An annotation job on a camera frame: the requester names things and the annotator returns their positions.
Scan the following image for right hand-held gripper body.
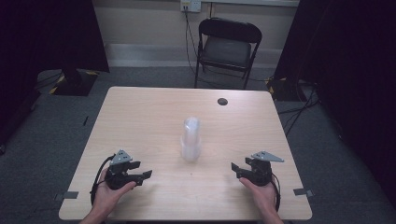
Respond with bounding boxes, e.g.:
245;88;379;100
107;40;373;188
246;150;285;187

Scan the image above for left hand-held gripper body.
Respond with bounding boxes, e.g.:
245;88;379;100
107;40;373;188
105;149;136;190

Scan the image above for stack of clear plastic cups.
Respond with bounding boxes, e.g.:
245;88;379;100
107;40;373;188
180;117;202;163

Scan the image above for person's left hand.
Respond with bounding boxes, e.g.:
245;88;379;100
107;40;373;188
92;169;137;216

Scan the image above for person's right hand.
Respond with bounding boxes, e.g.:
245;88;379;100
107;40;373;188
238;178;278;216

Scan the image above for grey tape strip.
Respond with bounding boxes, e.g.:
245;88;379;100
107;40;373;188
292;188;315;198
53;190;79;202

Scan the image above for black stand base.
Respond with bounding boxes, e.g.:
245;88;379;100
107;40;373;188
49;68;99;97
266;76;301;103

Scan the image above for black folding chair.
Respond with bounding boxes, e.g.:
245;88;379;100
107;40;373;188
193;17;263;91

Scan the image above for dark curtain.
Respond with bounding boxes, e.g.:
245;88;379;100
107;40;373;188
273;0;396;208
0;0;110;150

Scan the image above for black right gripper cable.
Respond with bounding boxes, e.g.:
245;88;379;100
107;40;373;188
270;172;282;213

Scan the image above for black floor cables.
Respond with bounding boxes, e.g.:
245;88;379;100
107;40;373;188
276;78;321;138

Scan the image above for black wall socket cable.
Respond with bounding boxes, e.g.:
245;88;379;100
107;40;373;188
184;10;201;77

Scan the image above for white wall socket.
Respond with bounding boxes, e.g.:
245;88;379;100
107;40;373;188
179;0;203;14

